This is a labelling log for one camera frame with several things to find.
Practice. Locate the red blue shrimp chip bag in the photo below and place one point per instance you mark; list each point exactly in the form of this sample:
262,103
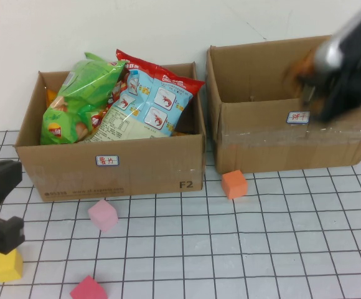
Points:
155,102

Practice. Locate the yellow foam cube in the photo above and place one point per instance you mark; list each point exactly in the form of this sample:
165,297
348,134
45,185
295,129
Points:
7,268

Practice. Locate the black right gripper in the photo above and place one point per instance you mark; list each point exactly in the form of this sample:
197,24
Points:
345,81

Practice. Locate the brown orange snack packet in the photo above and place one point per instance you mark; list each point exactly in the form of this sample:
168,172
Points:
300,67

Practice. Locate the orange snack bag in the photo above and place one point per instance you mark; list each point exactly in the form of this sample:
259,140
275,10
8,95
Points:
50,98

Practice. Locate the taped cardboard box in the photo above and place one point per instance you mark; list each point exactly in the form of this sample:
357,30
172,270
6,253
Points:
261,146

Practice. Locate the orange foam cube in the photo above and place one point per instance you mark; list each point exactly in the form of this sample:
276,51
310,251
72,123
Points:
235,185

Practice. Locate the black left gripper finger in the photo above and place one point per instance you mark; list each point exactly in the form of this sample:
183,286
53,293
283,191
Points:
0,180
0,235

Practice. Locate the cardboard box marked F2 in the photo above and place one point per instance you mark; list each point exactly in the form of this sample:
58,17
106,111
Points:
155,162

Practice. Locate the magenta foam cube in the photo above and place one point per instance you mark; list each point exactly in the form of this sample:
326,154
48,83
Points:
88,289

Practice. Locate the light pink foam cube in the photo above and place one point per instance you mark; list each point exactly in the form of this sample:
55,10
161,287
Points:
104,216

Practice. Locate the white black-grid tablecloth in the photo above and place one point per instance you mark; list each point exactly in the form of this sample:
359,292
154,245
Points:
199,249

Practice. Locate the green potato chip bag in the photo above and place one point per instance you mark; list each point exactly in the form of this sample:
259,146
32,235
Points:
74,102

